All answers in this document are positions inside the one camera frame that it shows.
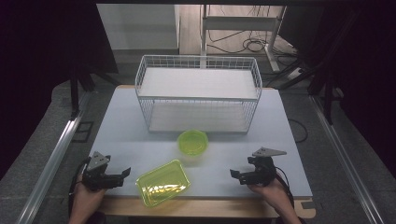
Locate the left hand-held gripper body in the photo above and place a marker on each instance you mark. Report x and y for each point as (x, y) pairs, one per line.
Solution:
(97, 174)

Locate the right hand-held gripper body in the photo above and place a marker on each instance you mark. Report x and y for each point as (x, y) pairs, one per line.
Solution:
(263, 169)

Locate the green rectangular plastic tray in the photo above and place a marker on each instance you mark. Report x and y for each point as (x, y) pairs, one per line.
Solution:
(163, 183)

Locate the green round plastic bowl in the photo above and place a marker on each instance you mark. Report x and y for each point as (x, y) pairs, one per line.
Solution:
(193, 142)

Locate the person's right hand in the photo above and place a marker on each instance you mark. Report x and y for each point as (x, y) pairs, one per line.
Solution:
(271, 193)

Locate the person's left hand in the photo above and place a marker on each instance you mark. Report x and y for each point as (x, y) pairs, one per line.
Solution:
(87, 199)

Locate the black metal stand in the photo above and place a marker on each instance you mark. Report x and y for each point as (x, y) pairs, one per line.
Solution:
(74, 93)
(328, 99)

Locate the white power strip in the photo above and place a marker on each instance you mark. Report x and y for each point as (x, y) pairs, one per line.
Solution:
(295, 73)

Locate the dark curtain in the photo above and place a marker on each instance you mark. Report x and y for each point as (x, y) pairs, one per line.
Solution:
(367, 77)
(34, 77)

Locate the white cabinet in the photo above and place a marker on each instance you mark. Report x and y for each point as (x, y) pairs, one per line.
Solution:
(137, 26)

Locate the black floor bracket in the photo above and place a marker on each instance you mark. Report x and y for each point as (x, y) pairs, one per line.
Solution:
(83, 132)

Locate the aluminium rail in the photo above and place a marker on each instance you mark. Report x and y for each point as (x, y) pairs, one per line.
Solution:
(53, 161)
(345, 161)

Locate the white metal desk frame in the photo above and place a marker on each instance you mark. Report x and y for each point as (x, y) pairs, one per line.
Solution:
(239, 23)

